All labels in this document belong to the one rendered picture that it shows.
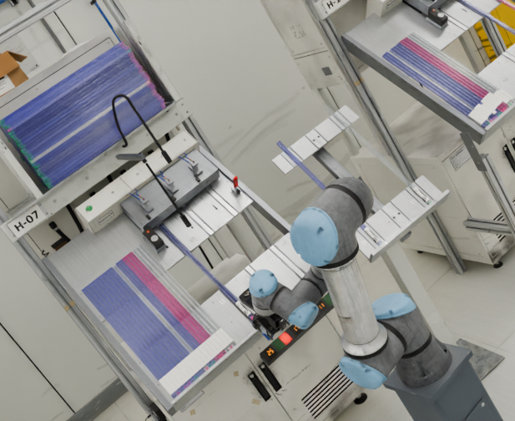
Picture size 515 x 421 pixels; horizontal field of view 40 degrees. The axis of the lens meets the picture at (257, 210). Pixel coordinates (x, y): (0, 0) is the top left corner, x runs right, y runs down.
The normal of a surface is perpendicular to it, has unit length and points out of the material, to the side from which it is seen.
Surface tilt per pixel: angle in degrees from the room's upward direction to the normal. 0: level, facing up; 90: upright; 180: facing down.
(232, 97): 90
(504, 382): 0
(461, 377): 90
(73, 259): 43
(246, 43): 90
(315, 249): 83
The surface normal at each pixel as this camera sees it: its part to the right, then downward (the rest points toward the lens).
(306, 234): -0.63, 0.51
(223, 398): 0.43, 0.07
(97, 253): -0.08, -0.54
